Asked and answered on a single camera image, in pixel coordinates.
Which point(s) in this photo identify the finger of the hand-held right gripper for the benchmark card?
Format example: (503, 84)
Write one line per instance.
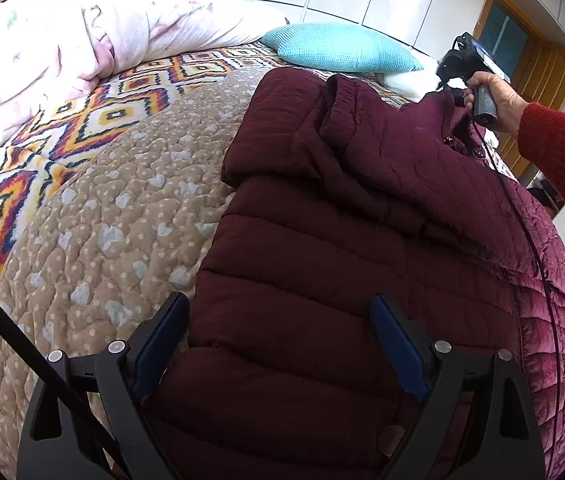
(446, 72)

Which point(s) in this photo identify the geometric patterned blanket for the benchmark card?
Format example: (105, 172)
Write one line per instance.
(87, 110)

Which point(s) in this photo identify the teal pillow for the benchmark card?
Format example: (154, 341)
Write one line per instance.
(342, 47)

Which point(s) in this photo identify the person's right hand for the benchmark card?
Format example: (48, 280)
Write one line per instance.
(507, 102)

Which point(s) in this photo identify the white pillow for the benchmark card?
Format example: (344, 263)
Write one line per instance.
(412, 82)

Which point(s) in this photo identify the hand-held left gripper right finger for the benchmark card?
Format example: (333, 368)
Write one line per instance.
(396, 350)

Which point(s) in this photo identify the glass door panel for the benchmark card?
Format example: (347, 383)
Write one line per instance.
(504, 27)

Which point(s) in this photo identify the beige heart-print quilted blanket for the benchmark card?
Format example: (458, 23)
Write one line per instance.
(112, 210)

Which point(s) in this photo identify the wooden door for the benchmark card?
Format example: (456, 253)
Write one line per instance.
(542, 90)

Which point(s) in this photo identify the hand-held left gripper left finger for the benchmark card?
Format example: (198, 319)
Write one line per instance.
(158, 344)

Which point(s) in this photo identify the pale pink duvet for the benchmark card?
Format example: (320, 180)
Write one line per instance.
(37, 35)

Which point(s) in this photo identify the maroon quilted jacket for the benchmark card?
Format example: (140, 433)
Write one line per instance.
(337, 260)

